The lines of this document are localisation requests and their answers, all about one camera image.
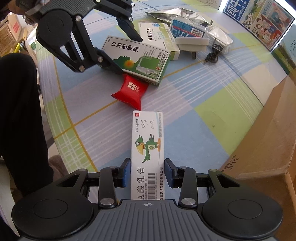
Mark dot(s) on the silver foil pouch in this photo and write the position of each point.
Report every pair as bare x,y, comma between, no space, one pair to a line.
217,37
167,15

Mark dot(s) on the white green tablet box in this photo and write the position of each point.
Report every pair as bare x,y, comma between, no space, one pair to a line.
159,35

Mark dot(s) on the open cardboard box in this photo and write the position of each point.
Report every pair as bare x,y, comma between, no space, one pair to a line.
265,158

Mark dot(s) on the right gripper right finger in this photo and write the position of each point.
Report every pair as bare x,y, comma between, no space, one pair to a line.
185,179

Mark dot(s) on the green white spray box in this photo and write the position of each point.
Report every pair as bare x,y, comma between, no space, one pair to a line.
139,59

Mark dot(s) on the plaid tablecloth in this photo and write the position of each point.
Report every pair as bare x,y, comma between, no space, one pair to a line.
207,108

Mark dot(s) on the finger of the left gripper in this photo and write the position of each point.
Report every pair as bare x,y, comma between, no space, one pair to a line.
127,26
105,62

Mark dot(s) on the white power adapter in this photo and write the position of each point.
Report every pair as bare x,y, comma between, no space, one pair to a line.
192,44

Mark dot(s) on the red candy packet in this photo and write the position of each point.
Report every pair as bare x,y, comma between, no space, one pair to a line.
131,91

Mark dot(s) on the blue white small box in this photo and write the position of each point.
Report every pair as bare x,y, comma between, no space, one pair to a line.
182,27

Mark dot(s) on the white ointment box green bird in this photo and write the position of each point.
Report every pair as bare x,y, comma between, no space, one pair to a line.
147,156

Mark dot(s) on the green pasture milk carton box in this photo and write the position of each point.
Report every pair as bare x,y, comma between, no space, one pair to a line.
284,52

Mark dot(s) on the blue milk carton box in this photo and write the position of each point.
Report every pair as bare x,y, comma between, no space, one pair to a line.
267,20

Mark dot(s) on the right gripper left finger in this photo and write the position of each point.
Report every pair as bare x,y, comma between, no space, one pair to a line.
110,179

